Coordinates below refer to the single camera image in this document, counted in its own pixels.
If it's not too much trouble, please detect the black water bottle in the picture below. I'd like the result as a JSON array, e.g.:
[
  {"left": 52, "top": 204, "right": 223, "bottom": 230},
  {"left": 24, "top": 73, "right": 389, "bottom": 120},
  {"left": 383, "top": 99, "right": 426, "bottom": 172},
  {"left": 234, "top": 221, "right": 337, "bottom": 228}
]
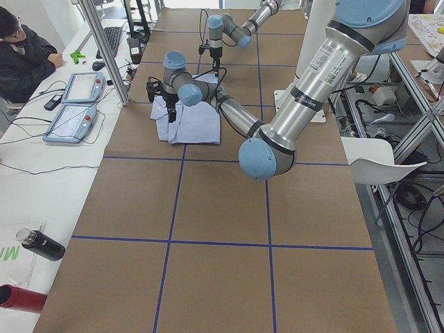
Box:
[{"left": 16, "top": 228, "right": 65, "bottom": 261}]

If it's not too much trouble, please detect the red water bottle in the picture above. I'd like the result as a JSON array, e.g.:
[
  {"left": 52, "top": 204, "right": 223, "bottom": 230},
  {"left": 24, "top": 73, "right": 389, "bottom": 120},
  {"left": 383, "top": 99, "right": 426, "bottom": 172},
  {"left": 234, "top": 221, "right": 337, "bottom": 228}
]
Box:
[{"left": 1, "top": 284, "right": 48, "bottom": 314}]

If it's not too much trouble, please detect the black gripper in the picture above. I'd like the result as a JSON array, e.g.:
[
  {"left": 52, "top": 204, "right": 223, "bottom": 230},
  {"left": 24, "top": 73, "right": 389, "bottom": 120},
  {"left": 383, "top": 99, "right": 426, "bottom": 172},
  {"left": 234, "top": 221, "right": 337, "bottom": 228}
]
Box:
[
  {"left": 198, "top": 44, "right": 223, "bottom": 76},
  {"left": 146, "top": 76, "right": 179, "bottom": 123}
]

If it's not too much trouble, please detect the clear plastic bag green print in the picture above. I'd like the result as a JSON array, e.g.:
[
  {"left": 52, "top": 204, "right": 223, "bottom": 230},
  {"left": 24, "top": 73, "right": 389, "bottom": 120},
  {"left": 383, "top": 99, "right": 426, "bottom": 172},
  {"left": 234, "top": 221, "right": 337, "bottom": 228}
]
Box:
[{"left": 0, "top": 221, "right": 46, "bottom": 288}]

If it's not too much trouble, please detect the light blue striped shirt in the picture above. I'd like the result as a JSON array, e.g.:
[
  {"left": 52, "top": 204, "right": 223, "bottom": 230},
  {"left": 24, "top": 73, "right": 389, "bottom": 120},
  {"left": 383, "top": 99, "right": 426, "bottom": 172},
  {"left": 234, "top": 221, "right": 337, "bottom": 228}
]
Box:
[{"left": 151, "top": 83, "right": 221, "bottom": 144}]

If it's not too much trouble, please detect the white plastic chair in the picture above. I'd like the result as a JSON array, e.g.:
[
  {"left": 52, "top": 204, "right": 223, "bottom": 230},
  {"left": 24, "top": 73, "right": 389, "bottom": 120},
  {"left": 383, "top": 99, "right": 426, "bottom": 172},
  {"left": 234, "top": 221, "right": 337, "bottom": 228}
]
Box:
[{"left": 341, "top": 137, "right": 427, "bottom": 185}]

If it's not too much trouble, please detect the upper teach pendant tablet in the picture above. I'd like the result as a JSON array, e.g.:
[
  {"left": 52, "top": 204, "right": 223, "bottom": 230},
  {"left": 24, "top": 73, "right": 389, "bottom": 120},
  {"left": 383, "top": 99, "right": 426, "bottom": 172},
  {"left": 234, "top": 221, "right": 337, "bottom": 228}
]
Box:
[{"left": 61, "top": 71, "right": 106, "bottom": 103}]

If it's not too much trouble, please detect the seated person in black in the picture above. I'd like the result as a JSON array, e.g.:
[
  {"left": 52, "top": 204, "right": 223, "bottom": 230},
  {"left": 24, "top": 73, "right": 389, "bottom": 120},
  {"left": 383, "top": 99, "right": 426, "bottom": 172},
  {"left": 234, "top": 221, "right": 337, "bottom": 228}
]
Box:
[{"left": 1, "top": 7, "right": 65, "bottom": 103}]

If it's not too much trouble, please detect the teach pendant tablet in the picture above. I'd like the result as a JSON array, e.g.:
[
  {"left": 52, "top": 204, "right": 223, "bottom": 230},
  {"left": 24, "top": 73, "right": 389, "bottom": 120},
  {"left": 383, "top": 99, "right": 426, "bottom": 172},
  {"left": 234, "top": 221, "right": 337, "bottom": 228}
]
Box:
[
  {"left": 42, "top": 103, "right": 97, "bottom": 144},
  {"left": 61, "top": 71, "right": 106, "bottom": 103}
]

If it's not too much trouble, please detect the black keyboard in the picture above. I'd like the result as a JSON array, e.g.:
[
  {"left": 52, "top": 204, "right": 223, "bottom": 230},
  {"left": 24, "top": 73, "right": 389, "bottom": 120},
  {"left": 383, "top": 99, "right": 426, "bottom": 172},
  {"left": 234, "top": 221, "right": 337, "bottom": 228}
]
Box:
[{"left": 103, "top": 26, "right": 122, "bottom": 57}]

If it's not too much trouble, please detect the lower teach pendant tablet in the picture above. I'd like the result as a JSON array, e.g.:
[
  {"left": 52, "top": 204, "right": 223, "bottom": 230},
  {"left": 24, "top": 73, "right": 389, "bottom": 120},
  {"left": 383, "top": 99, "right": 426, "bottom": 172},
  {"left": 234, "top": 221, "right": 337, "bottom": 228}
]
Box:
[{"left": 42, "top": 103, "right": 97, "bottom": 144}]

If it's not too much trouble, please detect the black computer mouse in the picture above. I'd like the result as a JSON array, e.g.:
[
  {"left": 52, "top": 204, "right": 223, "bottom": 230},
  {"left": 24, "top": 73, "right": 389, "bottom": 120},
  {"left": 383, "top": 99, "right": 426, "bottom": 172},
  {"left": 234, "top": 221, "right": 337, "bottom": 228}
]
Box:
[{"left": 92, "top": 61, "right": 105, "bottom": 71}]

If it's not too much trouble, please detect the aluminium frame post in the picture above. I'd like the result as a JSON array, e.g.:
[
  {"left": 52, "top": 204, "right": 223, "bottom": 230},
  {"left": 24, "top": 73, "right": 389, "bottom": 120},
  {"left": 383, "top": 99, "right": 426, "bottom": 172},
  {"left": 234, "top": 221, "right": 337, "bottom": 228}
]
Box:
[{"left": 78, "top": 0, "right": 130, "bottom": 106}]

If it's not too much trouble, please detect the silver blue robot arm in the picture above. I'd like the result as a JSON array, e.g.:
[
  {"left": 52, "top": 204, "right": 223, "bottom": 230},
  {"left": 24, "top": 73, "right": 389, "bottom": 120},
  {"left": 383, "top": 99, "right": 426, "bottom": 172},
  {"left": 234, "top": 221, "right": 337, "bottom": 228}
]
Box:
[
  {"left": 146, "top": 1, "right": 410, "bottom": 180},
  {"left": 198, "top": 0, "right": 282, "bottom": 77}
]

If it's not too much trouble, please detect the black phone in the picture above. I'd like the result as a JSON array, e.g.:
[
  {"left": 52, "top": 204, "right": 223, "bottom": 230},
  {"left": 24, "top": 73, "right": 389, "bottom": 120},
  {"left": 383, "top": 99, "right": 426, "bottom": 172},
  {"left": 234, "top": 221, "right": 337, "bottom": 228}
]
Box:
[{"left": 44, "top": 94, "right": 62, "bottom": 111}]

